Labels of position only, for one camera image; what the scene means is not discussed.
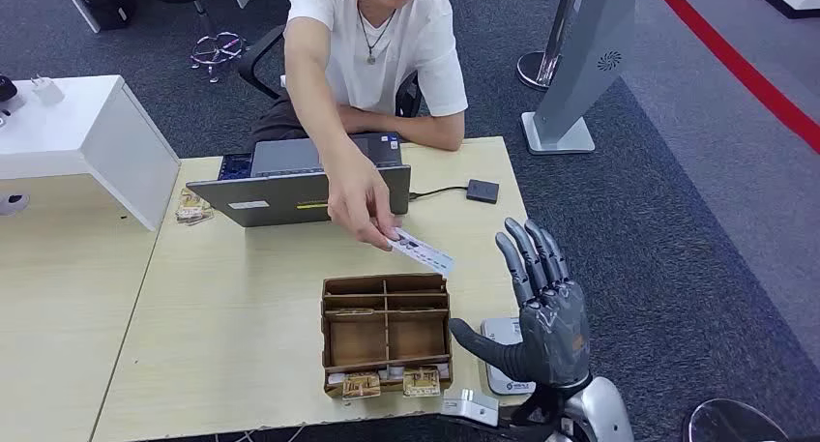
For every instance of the person's right hand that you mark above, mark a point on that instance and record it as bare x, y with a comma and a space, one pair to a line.
359, 195

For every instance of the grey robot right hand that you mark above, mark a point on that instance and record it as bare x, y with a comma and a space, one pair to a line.
554, 324

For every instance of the white ID card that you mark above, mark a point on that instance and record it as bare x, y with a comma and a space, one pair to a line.
426, 254

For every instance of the brown printed room key card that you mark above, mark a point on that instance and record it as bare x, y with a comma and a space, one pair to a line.
361, 386
421, 383

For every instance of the person's left forearm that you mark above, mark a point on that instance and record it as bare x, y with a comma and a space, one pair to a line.
416, 128

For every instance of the person's right forearm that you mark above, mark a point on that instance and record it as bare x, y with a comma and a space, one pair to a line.
317, 112

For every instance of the white card reader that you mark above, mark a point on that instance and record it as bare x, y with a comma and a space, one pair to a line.
500, 333

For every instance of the person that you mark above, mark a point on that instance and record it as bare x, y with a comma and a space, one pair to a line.
384, 54

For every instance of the wooden card organizer box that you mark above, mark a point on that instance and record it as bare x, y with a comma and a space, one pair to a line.
359, 343

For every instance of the stack of brown key cards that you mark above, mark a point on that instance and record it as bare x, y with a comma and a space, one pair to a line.
193, 208

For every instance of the grey laptop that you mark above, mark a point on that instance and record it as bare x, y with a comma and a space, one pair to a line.
275, 199

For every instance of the small black hub box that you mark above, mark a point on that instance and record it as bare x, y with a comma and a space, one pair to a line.
482, 191

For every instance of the black office chair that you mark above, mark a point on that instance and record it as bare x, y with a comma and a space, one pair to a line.
256, 58

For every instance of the round metal stanchion base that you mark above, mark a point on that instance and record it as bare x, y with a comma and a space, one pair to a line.
730, 423

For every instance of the grey kiosk stand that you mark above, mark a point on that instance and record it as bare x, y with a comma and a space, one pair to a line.
589, 61

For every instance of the white cabinet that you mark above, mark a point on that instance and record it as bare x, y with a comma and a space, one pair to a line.
83, 138

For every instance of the red barrier belt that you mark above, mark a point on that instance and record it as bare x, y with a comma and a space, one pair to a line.
737, 64

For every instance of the black bag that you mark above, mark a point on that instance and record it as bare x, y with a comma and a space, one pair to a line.
105, 0

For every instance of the white charger plug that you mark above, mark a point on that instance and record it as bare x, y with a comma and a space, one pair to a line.
47, 90

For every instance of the white round object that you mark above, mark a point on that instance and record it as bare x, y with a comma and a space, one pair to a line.
13, 204

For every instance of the small black object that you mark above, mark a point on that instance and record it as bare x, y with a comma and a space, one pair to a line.
6, 88

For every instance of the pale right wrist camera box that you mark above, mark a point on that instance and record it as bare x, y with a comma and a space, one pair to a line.
469, 406

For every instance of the chrome stanchion post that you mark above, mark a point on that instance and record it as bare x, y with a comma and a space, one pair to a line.
544, 67

